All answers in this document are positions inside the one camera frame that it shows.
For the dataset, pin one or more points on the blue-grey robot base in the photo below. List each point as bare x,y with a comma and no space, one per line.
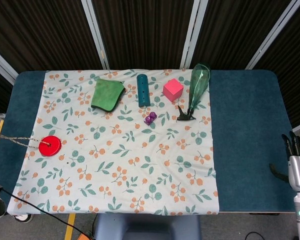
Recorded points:
147,227

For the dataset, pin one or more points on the red disc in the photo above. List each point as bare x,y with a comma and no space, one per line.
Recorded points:
52,147

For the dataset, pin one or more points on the teal table cover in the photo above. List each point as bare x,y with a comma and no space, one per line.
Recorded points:
245,125

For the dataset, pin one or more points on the green spray bottle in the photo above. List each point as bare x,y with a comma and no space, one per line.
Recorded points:
198,85

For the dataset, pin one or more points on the pink cube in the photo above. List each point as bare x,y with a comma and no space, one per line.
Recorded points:
172,90

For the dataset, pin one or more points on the purple toy brick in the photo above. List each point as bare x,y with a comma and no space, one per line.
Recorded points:
150,119

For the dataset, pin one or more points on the floral white tablecloth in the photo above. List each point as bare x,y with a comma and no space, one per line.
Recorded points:
127,150

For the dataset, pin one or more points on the teal half-round block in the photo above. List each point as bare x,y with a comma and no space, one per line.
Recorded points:
142,90

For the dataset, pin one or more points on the green microfibre cloth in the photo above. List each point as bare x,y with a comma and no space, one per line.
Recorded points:
106,95

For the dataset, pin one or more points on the orange floor object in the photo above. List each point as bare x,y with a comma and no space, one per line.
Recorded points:
83,237

